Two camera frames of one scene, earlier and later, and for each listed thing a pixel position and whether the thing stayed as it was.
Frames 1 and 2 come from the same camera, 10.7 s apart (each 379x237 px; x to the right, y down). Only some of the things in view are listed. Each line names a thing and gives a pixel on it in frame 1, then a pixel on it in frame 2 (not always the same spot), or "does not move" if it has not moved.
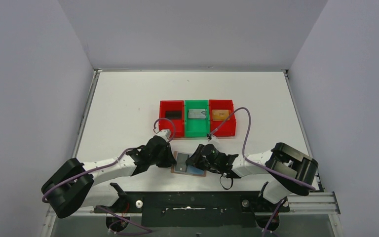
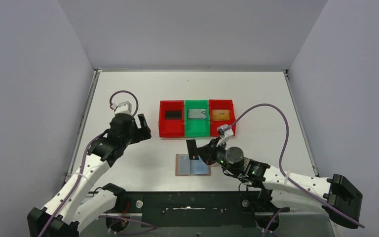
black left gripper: [169, 156] to [136, 130]
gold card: [220, 115] does not move
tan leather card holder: [182, 168] does not move
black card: [173, 114] does not move
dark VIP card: [180, 164] to [192, 150]
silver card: [197, 113] does not move
